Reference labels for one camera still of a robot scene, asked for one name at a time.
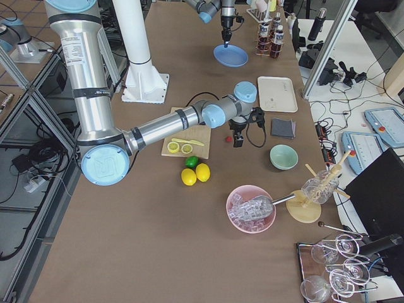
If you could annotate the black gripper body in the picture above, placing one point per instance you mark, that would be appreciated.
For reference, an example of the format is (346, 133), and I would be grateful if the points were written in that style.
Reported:
(226, 23)
(237, 127)

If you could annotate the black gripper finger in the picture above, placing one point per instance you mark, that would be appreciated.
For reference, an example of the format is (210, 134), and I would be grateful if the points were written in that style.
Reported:
(238, 139)
(226, 36)

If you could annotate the blue plate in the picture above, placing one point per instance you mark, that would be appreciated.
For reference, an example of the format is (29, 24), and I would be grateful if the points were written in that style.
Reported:
(231, 56)

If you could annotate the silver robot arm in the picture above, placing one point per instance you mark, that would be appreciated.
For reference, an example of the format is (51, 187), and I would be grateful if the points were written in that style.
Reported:
(206, 10)
(105, 149)

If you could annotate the dark tea bottle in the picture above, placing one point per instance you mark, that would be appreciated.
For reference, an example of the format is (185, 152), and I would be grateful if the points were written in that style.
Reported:
(277, 19)
(263, 45)
(277, 42)

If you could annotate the wooden cutting board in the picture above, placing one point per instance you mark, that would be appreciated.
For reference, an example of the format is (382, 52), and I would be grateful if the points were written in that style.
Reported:
(200, 133)

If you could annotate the grey folded cloth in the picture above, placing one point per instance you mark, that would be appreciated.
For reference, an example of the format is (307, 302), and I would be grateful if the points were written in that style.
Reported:
(283, 128)

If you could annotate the mint green bowl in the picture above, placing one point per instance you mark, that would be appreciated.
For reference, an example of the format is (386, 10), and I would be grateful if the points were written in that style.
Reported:
(283, 157)

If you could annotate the yellow lemon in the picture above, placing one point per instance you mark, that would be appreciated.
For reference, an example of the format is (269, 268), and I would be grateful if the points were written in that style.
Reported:
(188, 177)
(203, 172)

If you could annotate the cream rabbit tray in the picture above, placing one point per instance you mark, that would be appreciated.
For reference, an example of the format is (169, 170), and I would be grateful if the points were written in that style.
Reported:
(276, 94)

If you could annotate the lemon half slice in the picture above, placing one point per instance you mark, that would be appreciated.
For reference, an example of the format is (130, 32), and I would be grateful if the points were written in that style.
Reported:
(173, 147)
(186, 148)

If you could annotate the green lime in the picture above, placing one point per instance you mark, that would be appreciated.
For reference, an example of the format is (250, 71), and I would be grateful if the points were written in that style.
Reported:
(191, 162)

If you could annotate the yellow plastic knife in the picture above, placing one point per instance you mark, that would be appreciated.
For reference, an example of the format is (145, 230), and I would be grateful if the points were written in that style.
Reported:
(191, 142)

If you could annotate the metal ice scoop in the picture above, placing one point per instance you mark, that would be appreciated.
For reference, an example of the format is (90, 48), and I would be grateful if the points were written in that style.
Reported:
(277, 199)

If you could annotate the pink bowl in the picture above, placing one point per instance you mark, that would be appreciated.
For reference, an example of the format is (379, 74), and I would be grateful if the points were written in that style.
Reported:
(239, 196)

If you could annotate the black thermos bottle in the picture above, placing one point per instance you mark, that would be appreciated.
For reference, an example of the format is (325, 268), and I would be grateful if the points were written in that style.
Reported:
(317, 25)

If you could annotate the black power strip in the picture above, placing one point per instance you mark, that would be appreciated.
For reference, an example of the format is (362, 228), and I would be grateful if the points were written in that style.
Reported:
(328, 147)

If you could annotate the wooden cup tree stand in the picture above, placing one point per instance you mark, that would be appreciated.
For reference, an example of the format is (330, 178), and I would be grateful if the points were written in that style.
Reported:
(302, 208)

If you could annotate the glass mug on stand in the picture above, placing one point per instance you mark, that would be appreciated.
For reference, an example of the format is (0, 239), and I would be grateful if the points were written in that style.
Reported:
(320, 188)

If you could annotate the blue teach pendant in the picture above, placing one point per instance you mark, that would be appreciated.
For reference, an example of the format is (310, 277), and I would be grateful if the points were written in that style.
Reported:
(388, 124)
(366, 148)

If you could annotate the wine glass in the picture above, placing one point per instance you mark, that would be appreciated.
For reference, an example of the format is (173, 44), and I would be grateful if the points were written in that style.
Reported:
(341, 284)
(356, 271)
(347, 246)
(315, 289)
(324, 252)

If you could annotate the black computer monitor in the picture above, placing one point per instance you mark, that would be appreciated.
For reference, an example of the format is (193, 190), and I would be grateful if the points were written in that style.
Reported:
(377, 195)

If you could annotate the copper wire bottle rack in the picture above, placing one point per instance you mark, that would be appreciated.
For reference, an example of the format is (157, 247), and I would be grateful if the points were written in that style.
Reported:
(271, 34)

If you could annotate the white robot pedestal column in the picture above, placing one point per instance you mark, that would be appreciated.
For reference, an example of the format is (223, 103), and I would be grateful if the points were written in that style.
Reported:
(143, 82)

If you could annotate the aluminium frame post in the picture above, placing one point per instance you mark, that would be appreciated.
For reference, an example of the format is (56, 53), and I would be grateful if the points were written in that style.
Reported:
(341, 18)

